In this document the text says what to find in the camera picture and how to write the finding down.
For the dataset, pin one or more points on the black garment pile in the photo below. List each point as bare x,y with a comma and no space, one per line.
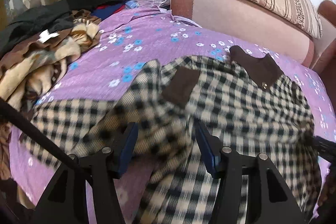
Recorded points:
54,17

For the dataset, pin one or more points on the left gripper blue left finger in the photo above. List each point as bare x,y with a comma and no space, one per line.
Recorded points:
124,148

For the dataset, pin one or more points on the pink padded headboard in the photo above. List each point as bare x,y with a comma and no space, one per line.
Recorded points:
247,21

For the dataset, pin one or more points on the brown beige patterned blanket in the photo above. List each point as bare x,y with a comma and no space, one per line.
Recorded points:
32,68

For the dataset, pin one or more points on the black cream checked shirt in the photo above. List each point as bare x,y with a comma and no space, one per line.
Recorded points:
248,103

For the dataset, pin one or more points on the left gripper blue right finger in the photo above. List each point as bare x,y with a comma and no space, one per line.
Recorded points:
210,147

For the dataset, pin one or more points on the purple floral bed sheet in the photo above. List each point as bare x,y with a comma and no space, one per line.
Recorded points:
128,40

